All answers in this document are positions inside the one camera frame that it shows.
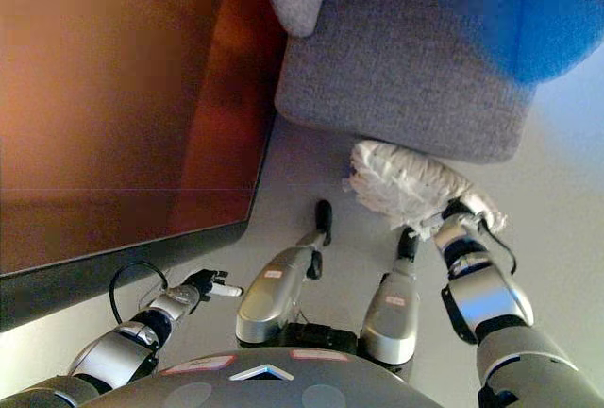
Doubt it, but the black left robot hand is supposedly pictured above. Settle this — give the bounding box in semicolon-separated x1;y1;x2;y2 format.
181;268;244;303

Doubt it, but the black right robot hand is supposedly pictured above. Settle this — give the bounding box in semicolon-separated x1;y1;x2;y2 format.
443;199;478;224

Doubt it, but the white ruffled pillow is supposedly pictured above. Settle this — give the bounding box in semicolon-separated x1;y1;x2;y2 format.
342;140;511;242

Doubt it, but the silver left robot leg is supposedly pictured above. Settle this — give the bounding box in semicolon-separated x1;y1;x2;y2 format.
235;198;334;348

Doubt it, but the silver robot leg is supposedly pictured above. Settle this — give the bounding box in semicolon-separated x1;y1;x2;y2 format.
361;226;421;366
235;198;334;348

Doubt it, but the grey robot torso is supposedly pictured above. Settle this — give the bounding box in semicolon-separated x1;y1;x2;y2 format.
79;348;445;408

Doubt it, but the silver right robot leg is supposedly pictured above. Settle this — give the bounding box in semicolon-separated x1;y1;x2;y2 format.
361;226;421;366

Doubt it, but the grey upholstered armchair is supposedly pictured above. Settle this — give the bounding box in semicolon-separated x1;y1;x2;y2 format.
261;0;604;164

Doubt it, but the brown wooden desk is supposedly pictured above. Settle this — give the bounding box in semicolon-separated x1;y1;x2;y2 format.
0;0;290;333

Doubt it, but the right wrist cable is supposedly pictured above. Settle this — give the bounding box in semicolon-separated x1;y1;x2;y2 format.
476;218;518;275

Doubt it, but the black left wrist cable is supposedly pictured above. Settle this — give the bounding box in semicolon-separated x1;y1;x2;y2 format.
109;261;170;327

